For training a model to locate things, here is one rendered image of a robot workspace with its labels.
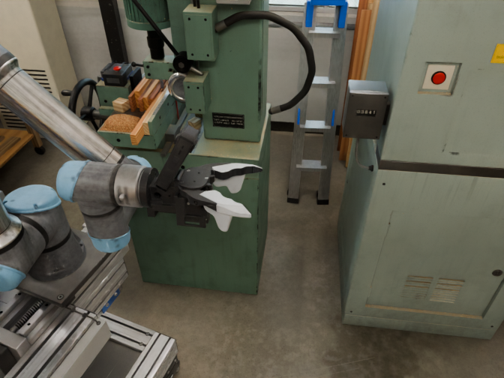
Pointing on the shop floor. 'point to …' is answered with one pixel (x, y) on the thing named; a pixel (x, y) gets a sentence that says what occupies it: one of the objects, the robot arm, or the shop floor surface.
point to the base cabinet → (207, 243)
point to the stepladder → (333, 82)
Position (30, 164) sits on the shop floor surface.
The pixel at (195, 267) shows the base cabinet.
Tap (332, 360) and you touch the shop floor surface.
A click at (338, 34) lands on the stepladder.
